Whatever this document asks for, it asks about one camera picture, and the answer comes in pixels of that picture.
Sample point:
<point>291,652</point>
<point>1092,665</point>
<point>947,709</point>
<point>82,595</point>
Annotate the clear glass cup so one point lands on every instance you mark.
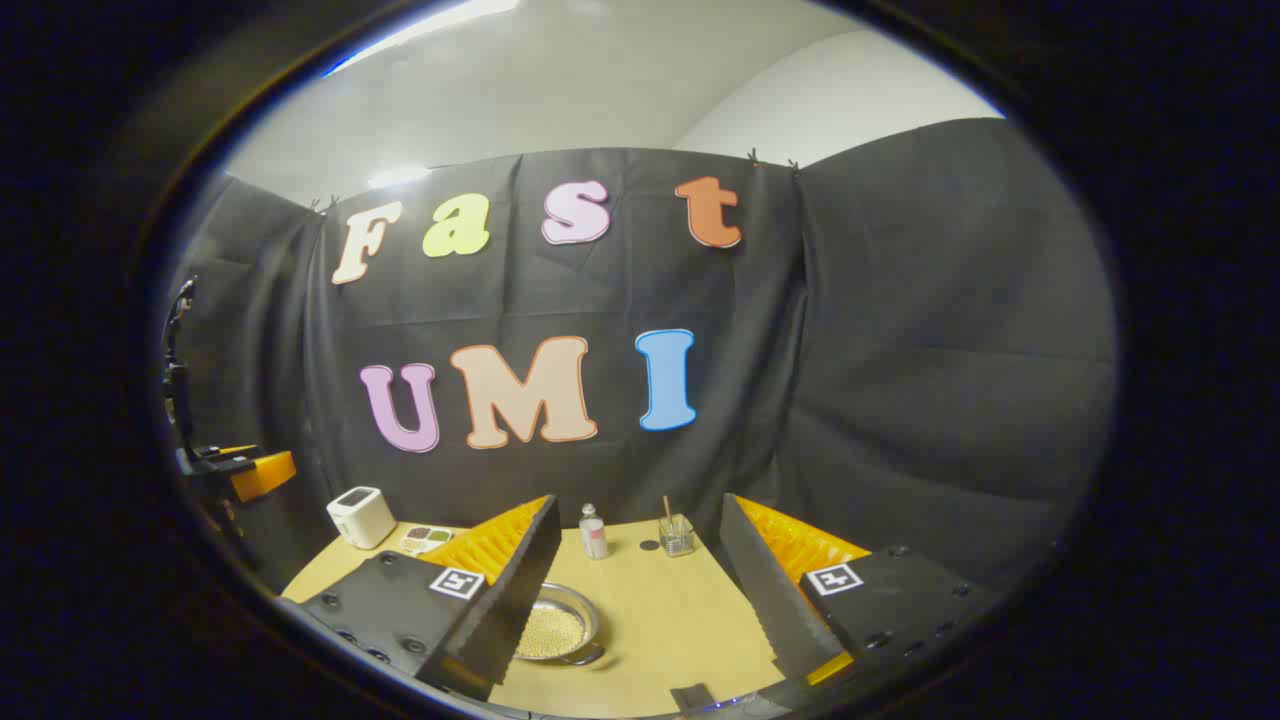
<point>677,542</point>

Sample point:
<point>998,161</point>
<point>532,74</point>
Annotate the small clear bottle pink label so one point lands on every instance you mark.
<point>594,538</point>

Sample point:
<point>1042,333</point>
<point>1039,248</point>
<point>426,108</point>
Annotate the pile of yellow soybeans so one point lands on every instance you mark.
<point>553,630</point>

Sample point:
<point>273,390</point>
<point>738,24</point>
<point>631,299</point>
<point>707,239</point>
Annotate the white toaster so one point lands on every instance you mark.
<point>360,518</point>

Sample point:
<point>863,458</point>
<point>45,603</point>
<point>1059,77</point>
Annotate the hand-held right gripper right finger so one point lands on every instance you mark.
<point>770,600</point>

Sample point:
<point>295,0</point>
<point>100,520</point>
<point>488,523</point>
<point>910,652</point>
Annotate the white divided dish of beans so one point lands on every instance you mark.
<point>428,537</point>

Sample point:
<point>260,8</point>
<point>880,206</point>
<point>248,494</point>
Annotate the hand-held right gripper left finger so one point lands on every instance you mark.
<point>510,600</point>

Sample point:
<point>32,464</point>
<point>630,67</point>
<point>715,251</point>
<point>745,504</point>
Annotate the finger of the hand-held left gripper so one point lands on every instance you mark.
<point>265,475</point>

